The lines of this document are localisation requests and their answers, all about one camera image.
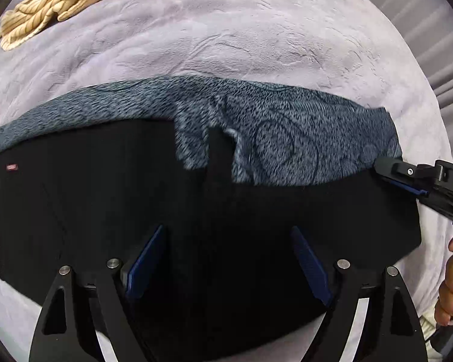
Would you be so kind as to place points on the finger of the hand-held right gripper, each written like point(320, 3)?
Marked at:
point(411, 189)
point(400, 169)

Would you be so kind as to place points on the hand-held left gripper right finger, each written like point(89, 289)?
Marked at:
point(309, 264)

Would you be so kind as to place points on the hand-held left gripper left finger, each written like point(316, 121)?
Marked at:
point(147, 260)

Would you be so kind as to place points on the black pants with blue sides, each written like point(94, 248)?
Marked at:
point(98, 181)

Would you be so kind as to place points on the person's right hand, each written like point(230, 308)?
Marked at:
point(451, 294)

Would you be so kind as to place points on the grey curtain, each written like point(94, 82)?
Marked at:
point(419, 37)

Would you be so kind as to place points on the purple embossed blanket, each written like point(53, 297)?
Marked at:
point(249, 37)

